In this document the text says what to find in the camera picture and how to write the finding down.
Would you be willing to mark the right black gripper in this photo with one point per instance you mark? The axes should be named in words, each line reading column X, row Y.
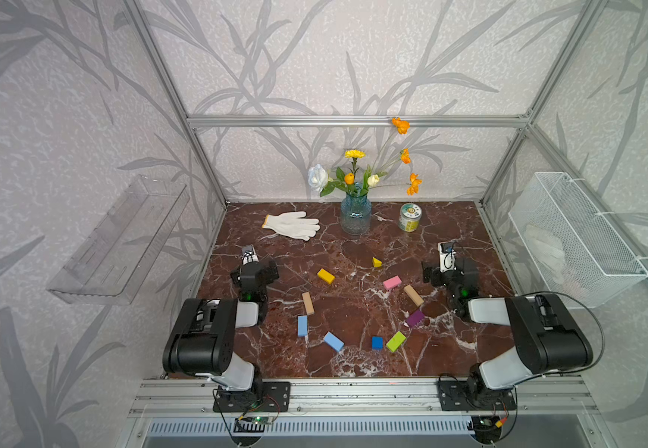
column 436, row 274

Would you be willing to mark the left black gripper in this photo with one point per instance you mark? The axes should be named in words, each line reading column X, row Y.
column 265, row 272

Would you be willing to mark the natural wood block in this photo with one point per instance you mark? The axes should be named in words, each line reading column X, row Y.
column 308, row 303
column 414, row 296

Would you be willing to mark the yellow rectangular block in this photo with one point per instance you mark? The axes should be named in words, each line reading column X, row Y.
column 326, row 276

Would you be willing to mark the pink rectangular block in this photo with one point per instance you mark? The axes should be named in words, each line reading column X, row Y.
column 392, row 283

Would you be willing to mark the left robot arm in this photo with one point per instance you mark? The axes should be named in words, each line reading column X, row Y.
column 201, row 343

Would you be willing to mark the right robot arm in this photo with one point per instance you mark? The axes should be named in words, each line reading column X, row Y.
column 546, row 338

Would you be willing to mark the purple block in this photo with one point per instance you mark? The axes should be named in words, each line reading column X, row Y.
column 415, row 319

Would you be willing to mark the light blue upright block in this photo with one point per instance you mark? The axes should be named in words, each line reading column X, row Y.
column 302, row 325

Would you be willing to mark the white knit glove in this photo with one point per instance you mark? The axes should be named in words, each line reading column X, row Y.
column 293, row 225

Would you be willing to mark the small green tin can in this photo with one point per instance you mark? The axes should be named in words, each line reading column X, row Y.
column 410, row 216

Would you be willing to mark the lime green block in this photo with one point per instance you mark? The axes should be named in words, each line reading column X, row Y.
column 396, row 341

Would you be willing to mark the light blue slanted block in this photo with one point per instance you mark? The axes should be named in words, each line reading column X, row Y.
column 334, row 342

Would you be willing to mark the dark blue cube block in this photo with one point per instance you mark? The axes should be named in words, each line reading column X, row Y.
column 377, row 343

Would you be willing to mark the blue glass vase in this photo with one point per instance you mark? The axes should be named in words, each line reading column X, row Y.
column 356, row 212

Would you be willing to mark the left controller board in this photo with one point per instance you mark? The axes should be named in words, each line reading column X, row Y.
column 254, row 424

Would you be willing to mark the controller board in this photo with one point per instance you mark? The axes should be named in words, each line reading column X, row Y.
column 488, row 430
column 254, row 424

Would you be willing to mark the artificial flower bouquet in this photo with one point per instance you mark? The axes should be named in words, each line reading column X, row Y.
column 356, row 181

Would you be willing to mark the right controller board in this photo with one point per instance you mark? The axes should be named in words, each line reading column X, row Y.
column 488, row 430

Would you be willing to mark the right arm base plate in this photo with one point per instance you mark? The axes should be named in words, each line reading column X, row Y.
column 469, row 396

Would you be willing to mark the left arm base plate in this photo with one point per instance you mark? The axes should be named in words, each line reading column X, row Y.
column 269, row 396

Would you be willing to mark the white wire mesh basket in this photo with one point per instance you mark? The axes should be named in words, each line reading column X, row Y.
column 572, row 243

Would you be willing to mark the aluminium front rail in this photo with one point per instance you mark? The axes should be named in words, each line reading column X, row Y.
column 366, row 396

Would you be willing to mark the clear acrylic wall shelf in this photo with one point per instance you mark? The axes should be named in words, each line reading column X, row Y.
column 114, row 261

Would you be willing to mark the aluminium cage frame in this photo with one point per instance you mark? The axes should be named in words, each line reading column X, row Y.
column 527, row 127

